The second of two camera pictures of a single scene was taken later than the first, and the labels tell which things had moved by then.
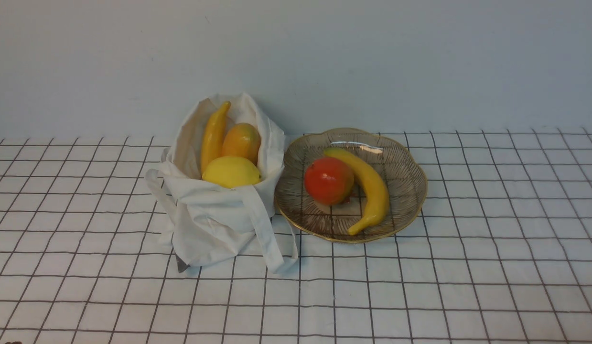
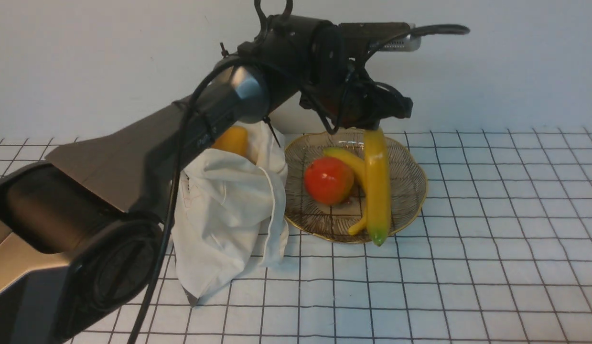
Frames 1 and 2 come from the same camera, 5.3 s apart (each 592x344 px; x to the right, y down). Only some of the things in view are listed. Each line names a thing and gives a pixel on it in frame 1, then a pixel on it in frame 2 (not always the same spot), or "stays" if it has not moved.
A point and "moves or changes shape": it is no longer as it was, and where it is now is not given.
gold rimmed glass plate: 405,180 stays
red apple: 328,181 stays
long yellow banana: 213,137 moves or changes shape
